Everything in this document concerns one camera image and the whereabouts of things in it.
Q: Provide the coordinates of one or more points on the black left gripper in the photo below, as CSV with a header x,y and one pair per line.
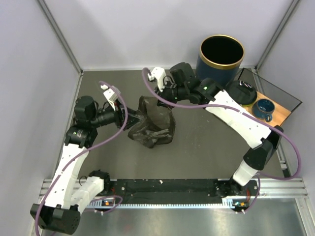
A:
x,y
120,114

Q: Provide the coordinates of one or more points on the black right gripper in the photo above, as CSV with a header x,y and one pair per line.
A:
x,y
162,94

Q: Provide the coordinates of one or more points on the black trash bag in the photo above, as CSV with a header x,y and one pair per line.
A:
x,y
156,126

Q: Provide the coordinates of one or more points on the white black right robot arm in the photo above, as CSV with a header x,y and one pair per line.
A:
x,y
181,83

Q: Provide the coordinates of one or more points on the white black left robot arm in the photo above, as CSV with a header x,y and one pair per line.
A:
x,y
61,207

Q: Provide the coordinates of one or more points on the dark blue gold-rimmed trash bin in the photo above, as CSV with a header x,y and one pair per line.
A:
x,y
219,59

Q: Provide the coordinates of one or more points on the black round plate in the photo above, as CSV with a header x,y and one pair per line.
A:
x,y
242,92

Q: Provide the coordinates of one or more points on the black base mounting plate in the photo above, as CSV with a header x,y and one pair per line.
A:
x,y
177,191

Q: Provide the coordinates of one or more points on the blue ceramic mug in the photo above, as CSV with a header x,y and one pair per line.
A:
x,y
263,109

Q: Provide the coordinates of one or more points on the wooden shelf with glass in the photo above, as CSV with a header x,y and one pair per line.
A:
x,y
285,103

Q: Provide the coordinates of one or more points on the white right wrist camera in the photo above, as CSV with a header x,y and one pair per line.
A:
x,y
157,74

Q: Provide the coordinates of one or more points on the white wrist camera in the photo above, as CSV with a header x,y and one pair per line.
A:
x,y
111,95
157,74

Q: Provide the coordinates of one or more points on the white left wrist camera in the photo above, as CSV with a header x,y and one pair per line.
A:
x,y
111,95

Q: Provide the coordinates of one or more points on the grey slotted cable duct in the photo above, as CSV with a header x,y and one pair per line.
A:
x,y
109,203

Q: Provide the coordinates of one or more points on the aluminium frame rail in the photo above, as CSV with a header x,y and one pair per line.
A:
x,y
266,187

